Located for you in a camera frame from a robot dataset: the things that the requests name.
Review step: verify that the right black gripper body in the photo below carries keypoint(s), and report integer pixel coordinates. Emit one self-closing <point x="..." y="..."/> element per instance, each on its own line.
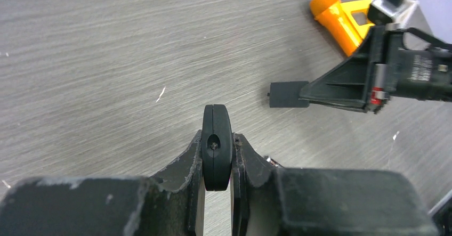
<point x="384" y="68"/>

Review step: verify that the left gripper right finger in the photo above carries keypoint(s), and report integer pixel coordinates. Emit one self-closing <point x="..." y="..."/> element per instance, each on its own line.
<point x="268" y="200"/>

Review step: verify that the yellow triangular plastic frame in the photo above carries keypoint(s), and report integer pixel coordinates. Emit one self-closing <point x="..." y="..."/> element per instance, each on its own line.
<point x="357" y="15"/>

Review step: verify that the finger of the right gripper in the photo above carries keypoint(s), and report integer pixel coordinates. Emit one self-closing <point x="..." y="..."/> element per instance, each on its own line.
<point x="287" y="95"/>
<point x="348" y="85"/>

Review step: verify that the orange plastic handle tool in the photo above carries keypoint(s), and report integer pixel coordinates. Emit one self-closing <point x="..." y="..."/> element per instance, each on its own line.
<point x="330" y="14"/>

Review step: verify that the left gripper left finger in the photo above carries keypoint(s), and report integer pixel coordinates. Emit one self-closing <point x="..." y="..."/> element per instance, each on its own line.
<point x="170" y="202"/>

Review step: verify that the black remote control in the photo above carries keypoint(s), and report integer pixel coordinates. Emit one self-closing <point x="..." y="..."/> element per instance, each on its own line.
<point x="216" y="147"/>

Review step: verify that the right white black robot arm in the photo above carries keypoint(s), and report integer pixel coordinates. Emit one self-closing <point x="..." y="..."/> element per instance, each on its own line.
<point x="406" y="63"/>

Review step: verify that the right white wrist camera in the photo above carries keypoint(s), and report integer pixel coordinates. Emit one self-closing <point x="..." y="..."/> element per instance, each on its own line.
<point x="396" y="12"/>

